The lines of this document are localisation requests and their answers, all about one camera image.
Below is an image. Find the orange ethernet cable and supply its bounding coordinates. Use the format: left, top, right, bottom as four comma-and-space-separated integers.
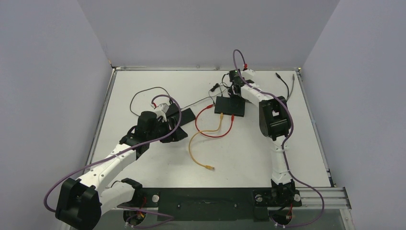
188, 113, 225, 172

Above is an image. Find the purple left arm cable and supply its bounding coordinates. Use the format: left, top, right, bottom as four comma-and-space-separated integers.
43, 94, 183, 229

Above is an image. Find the black adapter mains cable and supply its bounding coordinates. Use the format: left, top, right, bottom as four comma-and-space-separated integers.
129, 87, 174, 117

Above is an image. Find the red ethernet cable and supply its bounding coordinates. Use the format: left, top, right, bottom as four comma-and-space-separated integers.
194, 104, 236, 139

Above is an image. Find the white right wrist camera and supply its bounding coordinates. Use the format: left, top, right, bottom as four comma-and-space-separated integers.
241, 69, 256, 80

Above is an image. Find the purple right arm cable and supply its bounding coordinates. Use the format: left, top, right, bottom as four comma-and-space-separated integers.
233, 48, 326, 229

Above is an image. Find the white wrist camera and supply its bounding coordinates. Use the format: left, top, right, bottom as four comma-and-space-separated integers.
153, 103, 169, 122
241, 69, 256, 80

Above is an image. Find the black ethernet cable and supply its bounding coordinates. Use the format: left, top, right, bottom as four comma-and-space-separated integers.
274, 72, 290, 99

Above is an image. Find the black ribbed power adapter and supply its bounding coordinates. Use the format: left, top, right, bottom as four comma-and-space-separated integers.
180, 108, 196, 126

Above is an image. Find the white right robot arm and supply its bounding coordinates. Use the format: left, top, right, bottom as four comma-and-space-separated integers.
228, 68, 302, 207

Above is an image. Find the black power plug cable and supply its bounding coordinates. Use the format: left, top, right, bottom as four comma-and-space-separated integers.
180, 73, 236, 111

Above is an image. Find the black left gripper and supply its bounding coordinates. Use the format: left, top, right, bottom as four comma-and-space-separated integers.
147, 116, 187, 143

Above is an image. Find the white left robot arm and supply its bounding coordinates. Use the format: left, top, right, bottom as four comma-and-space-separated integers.
55, 111, 188, 230

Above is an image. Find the black network switch box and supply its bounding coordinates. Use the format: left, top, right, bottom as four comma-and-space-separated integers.
214, 96, 246, 117

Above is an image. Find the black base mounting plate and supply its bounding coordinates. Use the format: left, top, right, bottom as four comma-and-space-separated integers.
127, 187, 302, 222

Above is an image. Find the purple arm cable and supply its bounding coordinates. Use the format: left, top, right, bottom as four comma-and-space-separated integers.
43, 94, 183, 229
233, 48, 326, 229

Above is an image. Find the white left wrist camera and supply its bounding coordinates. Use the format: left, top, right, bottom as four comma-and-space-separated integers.
153, 103, 169, 122

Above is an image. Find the aluminium frame rail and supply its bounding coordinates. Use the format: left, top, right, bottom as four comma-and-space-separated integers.
298, 187, 351, 209

